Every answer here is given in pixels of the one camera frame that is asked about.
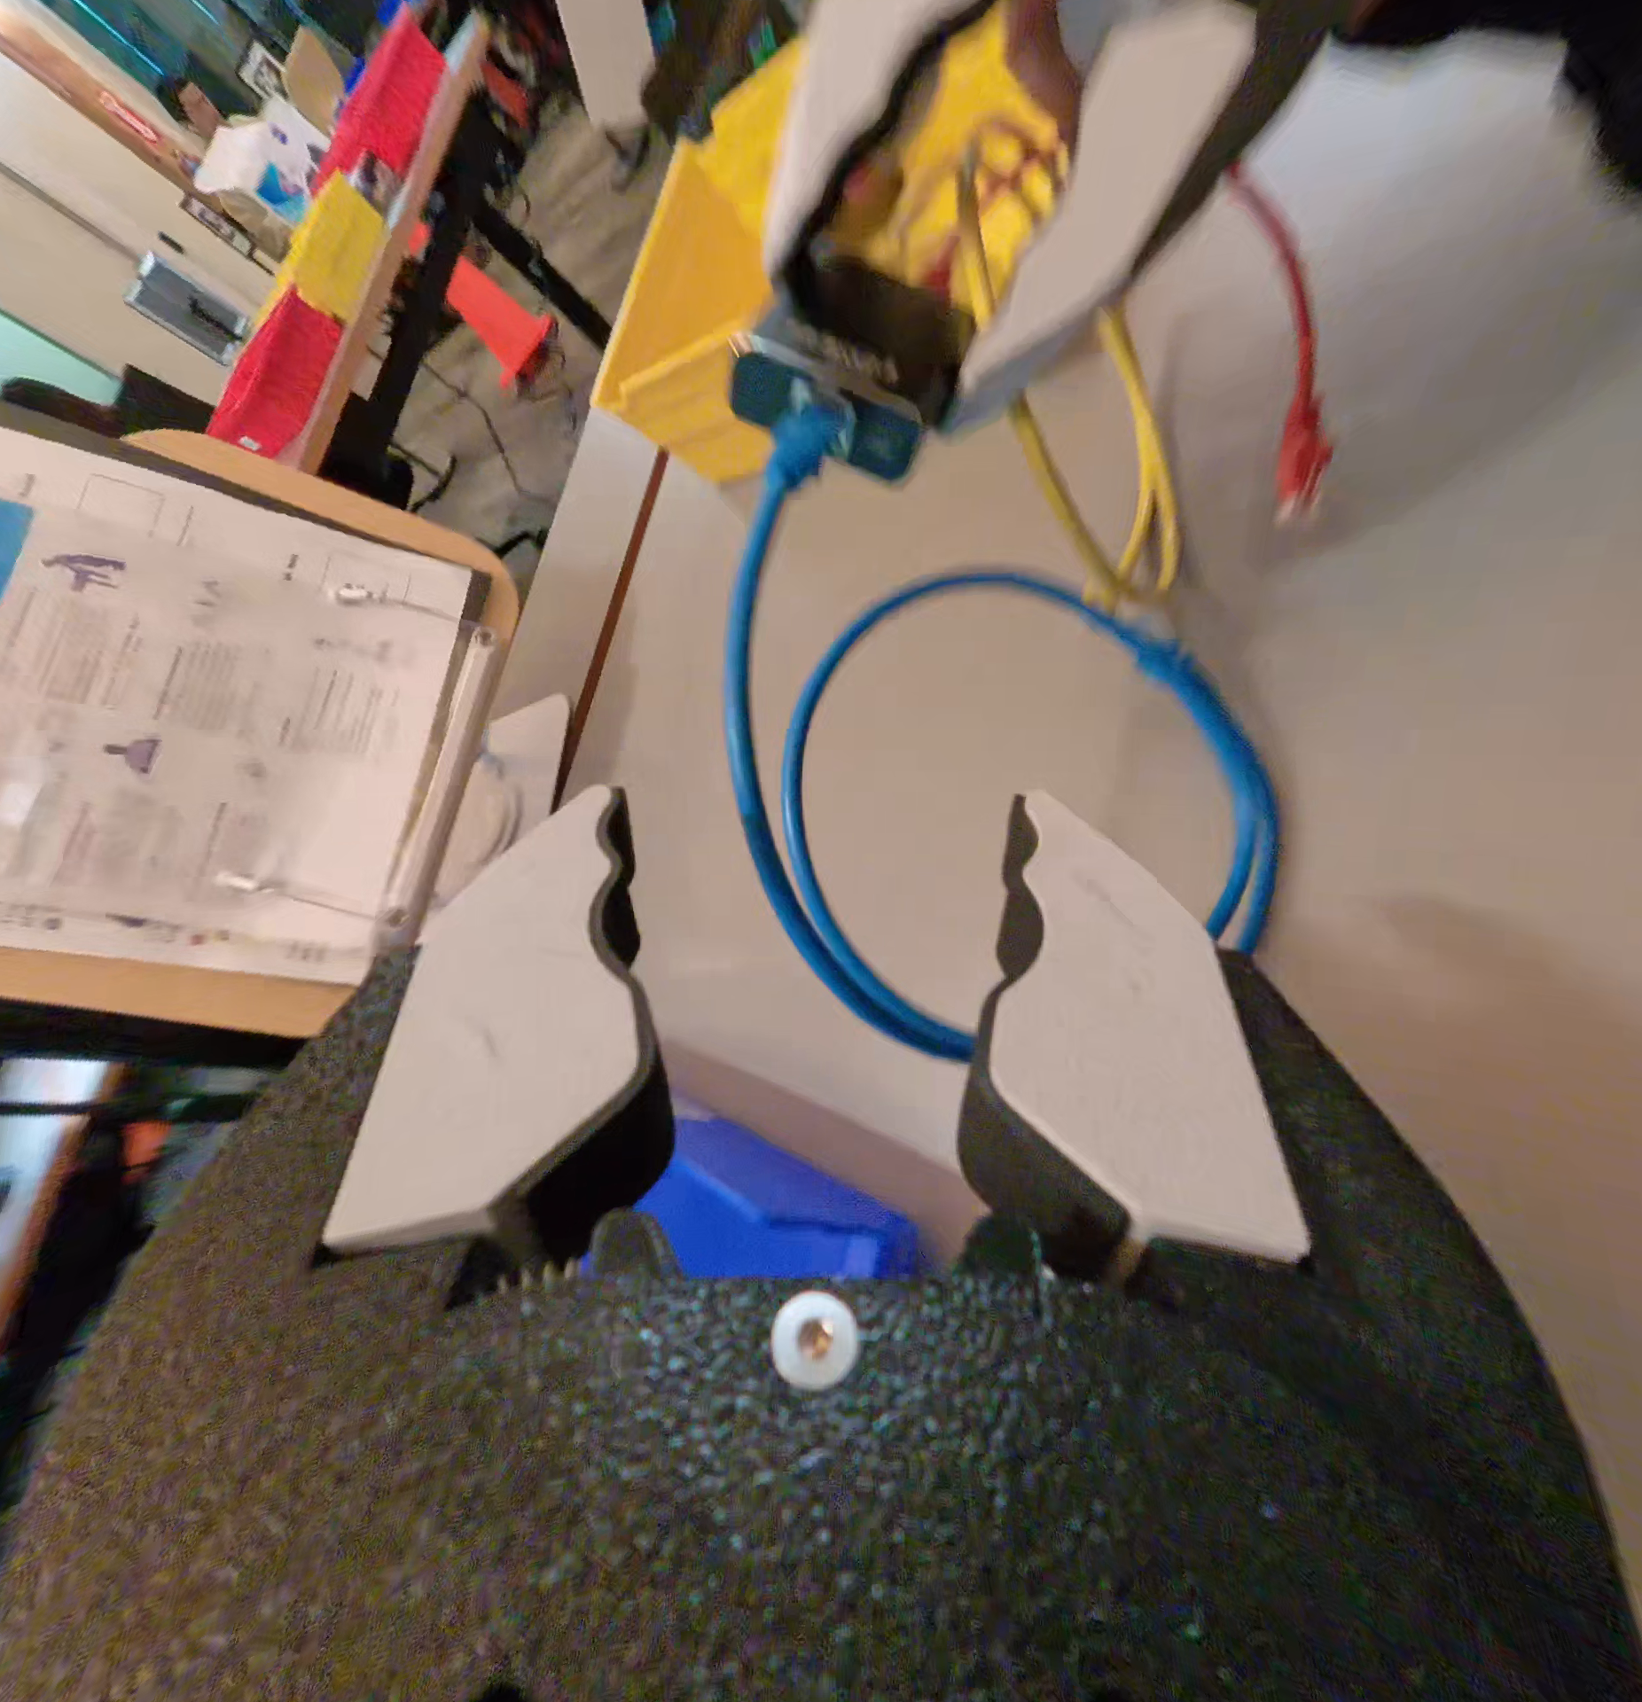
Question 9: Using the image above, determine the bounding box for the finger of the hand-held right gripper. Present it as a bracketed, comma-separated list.
[949, 0, 1264, 436]
[761, 0, 996, 288]

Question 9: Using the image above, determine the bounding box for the paper instruction sheet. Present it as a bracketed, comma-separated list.
[0, 457, 496, 985]

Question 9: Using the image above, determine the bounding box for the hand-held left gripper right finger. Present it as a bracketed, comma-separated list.
[956, 790, 1311, 1270]

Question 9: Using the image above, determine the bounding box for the yellow ethernet cable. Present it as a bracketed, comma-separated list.
[954, 155, 1184, 612]

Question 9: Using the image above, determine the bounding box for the wooden instruction board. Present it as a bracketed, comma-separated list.
[0, 399, 521, 1036]

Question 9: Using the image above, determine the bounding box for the blue ethernet cable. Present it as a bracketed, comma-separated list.
[722, 399, 1283, 1068]

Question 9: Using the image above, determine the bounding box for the red ethernet cable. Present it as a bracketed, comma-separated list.
[1223, 169, 1337, 528]

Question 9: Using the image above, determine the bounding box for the yellow plastic bin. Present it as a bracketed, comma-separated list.
[589, 0, 1076, 484]

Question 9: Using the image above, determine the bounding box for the orange traffic cone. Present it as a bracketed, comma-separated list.
[424, 252, 553, 389]

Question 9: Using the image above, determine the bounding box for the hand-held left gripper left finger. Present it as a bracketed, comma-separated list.
[316, 785, 676, 1258]

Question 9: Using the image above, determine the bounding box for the blue plastic bin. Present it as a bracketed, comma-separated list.
[577, 1090, 930, 1283]

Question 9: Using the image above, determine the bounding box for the black ethernet splitter box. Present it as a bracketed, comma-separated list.
[734, 252, 977, 484]

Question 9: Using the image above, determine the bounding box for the grey desk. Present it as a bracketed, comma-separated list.
[487, 40, 1642, 1702]

